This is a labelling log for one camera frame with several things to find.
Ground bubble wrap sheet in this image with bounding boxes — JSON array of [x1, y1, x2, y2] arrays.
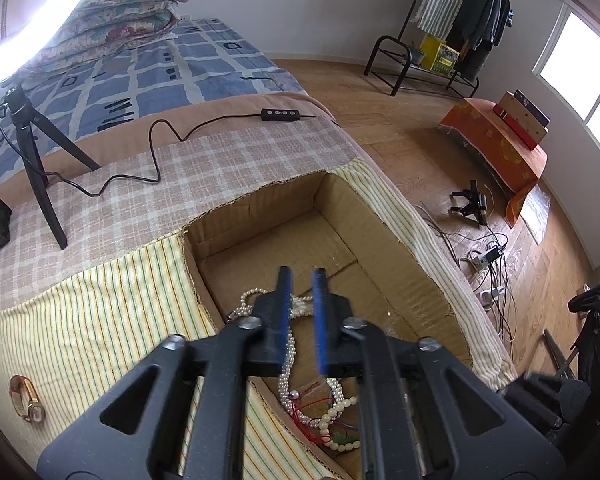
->
[[522, 185, 551, 246]]

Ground white ring light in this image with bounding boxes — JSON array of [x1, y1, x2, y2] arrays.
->
[[0, 0, 106, 93]]

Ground floor cables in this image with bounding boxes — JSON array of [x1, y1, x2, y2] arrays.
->
[[415, 200, 518, 351]]

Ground tan cardboard box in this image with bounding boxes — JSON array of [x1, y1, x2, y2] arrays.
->
[[494, 91, 548, 151]]

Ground beige checked blanket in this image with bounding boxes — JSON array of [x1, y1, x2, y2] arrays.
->
[[0, 92, 366, 321]]

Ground pale beaded bracelet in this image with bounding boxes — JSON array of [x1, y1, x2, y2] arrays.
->
[[319, 379, 362, 453]]

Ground power strip with cables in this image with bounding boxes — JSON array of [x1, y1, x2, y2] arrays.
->
[[460, 245, 508, 273]]

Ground folded floral quilt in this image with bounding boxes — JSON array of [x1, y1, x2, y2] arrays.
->
[[17, 0, 191, 78]]

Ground red cord green pendant necklace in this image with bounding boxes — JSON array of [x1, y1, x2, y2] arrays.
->
[[290, 384, 362, 455]]

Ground dark flat box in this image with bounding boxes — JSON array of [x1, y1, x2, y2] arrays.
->
[[512, 89, 551, 128]]

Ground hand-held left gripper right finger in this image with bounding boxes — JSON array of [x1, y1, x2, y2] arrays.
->
[[312, 269, 567, 480]]

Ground dark hanging clothes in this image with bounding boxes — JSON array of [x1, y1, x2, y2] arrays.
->
[[447, 0, 511, 81]]

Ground yellow crate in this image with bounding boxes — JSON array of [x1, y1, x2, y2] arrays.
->
[[420, 34, 460, 72]]

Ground black cable with controller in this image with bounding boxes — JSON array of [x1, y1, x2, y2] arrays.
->
[[0, 90, 316, 197]]

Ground orange cloth covered table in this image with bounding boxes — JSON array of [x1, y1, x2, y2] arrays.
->
[[437, 97, 548, 226]]

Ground white pearl necklace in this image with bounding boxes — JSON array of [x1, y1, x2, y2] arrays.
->
[[226, 287, 331, 431]]

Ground brown strap wristwatch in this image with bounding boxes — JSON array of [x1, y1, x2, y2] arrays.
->
[[9, 375, 47, 423]]

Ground small black floor tripod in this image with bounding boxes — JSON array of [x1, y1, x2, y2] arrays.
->
[[449, 180, 491, 226]]

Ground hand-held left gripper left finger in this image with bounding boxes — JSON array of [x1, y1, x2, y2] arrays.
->
[[36, 266, 295, 480]]

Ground blue plaid bed sheet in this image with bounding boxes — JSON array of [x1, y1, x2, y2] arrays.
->
[[0, 16, 306, 191]]

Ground window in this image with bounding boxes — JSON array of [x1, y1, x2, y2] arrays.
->
[[532, 7, 600, 126]]

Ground black clothes rack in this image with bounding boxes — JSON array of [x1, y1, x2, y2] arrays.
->
[[364, 0, 511, 98]]

